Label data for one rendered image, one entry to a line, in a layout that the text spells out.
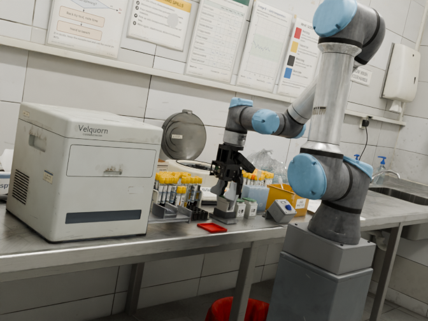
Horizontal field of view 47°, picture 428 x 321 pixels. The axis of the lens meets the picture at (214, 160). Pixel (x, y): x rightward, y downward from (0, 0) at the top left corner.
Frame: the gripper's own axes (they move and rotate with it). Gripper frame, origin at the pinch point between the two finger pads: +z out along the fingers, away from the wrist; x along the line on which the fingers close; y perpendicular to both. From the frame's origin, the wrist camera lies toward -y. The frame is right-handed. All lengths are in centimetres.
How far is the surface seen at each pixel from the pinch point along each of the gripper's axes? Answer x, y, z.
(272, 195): -5.6, -32.6, -0.5
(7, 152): -44, 57, -5
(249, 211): 1.3, -11.4, 3.0
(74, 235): 7, 60, 4
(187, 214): 4.9, 21.9, 1.7
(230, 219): 3.6, 0.3, 4.7
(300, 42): -54, -95, -70
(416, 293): -14, -240, 80
